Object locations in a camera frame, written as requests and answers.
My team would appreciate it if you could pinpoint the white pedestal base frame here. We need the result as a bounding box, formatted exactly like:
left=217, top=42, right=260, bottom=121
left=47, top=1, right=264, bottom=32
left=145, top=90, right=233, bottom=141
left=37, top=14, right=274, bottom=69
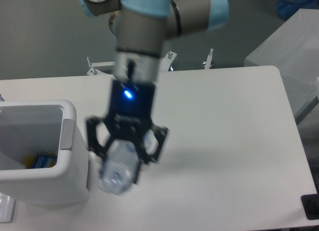
left=86, top=48, right=214, bottom=76

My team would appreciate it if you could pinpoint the clear plastic item bottom left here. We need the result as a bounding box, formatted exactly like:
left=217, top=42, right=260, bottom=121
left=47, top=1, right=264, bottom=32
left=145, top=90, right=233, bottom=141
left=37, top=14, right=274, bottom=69
left=0, top=193, right=15, bottom=223

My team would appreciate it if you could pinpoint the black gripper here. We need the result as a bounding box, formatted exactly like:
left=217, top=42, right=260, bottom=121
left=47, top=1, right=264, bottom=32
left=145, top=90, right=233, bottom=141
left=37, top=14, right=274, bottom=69
left=86, top=80, right=168, bottom=184

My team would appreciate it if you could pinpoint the clear plastic water bottle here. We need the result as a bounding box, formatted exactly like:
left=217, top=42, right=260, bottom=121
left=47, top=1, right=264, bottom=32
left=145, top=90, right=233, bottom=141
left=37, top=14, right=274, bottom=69
left=98, top=140, right=145, bottom=196

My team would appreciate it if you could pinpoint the grey covered table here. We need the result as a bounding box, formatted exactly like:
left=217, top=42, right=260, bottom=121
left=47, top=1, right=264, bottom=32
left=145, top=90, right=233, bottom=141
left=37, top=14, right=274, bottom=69
left=244, top=9, right=319, bottom=120

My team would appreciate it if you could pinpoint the white trash can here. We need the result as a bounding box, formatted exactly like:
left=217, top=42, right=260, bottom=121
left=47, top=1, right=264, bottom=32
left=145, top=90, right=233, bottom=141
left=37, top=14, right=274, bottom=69
left=0, top=100, right=90, bottom=205

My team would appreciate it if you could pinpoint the blue yellow trash in can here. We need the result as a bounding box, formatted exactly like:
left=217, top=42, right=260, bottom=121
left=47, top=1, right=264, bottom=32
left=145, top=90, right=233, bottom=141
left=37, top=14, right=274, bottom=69
left=24, top=154, right=57, bottom=169

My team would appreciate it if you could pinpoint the black device at table edge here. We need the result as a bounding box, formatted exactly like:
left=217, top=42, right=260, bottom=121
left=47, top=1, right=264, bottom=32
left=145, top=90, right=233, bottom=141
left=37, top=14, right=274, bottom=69
left=301, top=194, right=319, bottom=220

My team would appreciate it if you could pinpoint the blue bag in corner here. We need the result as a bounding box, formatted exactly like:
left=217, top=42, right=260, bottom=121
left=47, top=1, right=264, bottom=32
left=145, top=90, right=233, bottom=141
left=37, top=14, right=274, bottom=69
left=276, top=0, right=319, bottom=20

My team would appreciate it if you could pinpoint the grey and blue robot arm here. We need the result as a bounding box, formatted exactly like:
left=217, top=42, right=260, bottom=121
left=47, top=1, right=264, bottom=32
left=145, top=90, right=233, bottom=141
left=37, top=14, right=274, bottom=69
left=79, top=0, right=229, bottom=186

